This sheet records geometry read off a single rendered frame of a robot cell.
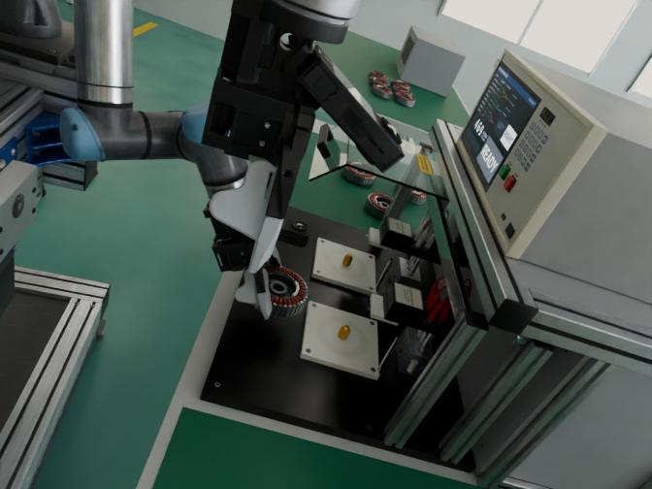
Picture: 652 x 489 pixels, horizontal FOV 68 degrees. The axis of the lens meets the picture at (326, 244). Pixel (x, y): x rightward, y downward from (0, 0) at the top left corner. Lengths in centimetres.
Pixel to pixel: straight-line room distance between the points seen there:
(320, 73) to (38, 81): 87
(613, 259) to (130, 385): 145
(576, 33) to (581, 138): 523
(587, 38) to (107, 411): 542
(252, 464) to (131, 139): 51
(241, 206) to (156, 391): 140
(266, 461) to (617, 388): 51
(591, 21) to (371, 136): 556
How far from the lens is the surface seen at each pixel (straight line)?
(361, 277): 113
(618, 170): 72
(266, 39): 39
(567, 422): 86
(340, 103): 40
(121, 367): 181
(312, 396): 86
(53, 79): 117
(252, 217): 40
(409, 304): 88
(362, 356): 94
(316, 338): 93
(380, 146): 41
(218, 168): 75
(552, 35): 582
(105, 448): 165
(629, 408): 86
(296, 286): 90
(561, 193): 70
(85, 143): 77
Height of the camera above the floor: 141
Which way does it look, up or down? 32 degrees down
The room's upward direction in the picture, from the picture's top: 23 degrees clockwise
